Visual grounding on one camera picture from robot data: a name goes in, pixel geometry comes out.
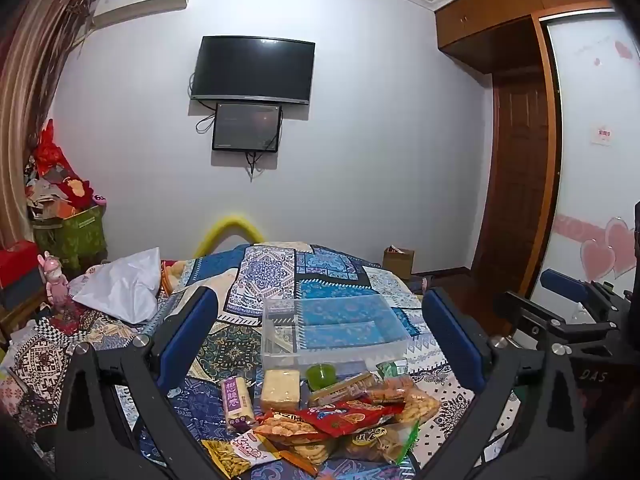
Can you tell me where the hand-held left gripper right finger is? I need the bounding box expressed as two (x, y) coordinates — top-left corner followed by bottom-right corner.
(422, 287), (588, 480)

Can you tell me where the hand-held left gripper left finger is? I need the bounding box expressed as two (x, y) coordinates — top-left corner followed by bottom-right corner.
(54, 286), (221, 480)

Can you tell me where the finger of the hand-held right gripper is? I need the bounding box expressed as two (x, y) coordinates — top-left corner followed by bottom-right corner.
(492, 290), (576, 342)
(540, 268), (626, 311)

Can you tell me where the clear biscuit packet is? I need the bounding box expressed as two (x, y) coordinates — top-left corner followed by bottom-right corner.
(395, 392), (441, 428)

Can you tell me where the clear plastic storage box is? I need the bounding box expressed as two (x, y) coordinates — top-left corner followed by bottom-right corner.
(260, 294), (413, 373)

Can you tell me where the green-edged clear snack packet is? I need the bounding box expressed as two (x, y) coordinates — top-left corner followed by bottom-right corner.
(332, 420), (421, 465)

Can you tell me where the red snack packet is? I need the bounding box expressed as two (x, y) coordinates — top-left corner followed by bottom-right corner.
(270, 400), (403, 438)

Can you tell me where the small green wrapper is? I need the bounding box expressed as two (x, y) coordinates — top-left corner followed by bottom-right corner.
(375, 360), (408, 381)

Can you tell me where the small orange snack packet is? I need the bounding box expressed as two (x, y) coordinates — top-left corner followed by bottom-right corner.
(367, 376), (416, 406)

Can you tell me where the white plastic bag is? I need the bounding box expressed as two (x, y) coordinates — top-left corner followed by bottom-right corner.
(70, 246), (163, 324)

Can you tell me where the purple rice cracker packet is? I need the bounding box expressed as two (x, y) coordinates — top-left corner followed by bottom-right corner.
(220, 376), (258, 435)

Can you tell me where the cardboard box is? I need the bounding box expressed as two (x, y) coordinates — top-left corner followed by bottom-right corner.
(382, 246), (416, 281)

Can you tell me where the white wardrobe sliding door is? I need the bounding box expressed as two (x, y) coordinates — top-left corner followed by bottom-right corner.
(530, 10), (640, 311)

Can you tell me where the pale square cracker packet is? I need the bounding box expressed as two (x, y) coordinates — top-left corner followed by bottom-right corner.
(260, 368), (303, 413)

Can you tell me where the brown wooden door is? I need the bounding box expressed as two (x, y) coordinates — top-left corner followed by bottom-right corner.
(472, 72), (551, 301)

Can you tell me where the yellow foam tube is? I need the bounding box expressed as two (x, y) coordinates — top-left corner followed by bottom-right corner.
(192, 215), (264, 261)

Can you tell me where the long biscuit packet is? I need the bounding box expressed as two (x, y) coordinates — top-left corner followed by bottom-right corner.
(307, 371), (381, 407)

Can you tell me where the yellow stick snack packet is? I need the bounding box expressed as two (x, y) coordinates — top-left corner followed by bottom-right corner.
(201, 432), (283, 480)

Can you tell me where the green jelly cup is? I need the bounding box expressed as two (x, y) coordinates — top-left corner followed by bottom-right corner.
(305, 364), (337, 392)

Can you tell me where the patchwork blanket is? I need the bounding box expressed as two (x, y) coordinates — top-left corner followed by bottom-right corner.
(0, 242), (521, 480)

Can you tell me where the pink rabbit doll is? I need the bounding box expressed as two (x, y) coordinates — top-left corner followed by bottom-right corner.
(37, 251), (71, 311)

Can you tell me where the red box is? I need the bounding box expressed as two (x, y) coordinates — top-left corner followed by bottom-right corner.
(0, 240), (41, 286)

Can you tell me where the pile of red plush decorations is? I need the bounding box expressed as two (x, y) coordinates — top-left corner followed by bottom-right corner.
(25, 119), (108, 221)

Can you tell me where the wooden overhead cabinet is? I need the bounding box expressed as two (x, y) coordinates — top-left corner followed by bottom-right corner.
(434, 0), (621, 58)

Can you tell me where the brown curtain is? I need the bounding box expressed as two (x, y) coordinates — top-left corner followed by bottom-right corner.
(0, 0), (98, 251)

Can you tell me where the white air conditioner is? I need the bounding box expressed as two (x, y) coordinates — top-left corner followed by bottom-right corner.
(92, 0), (193, 28)

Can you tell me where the small black wall monitor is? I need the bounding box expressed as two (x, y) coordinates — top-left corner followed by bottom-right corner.
(211, 101), (282, 153)

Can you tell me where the wall-mounted black television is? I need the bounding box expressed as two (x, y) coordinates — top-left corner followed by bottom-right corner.
(189, 35), (316, 107)

